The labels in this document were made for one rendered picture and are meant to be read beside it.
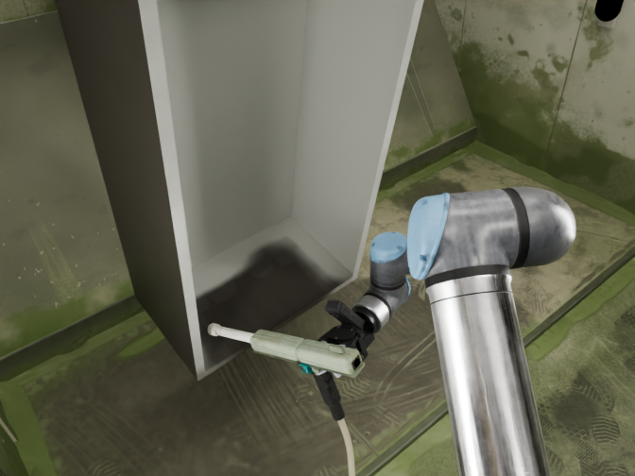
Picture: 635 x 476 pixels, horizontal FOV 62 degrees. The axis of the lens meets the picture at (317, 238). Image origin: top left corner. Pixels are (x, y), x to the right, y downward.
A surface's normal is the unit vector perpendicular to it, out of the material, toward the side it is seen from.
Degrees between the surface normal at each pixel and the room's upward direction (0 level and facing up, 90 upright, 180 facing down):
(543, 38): 90
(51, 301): 57
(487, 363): 37
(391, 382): 0
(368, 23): 90
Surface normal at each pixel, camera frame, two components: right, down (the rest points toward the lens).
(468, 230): -0.03, -0.24
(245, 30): 0.65, 0.60
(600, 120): -0.79, 0.41
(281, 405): -0.04, -0.78
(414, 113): 0.50, -0.03
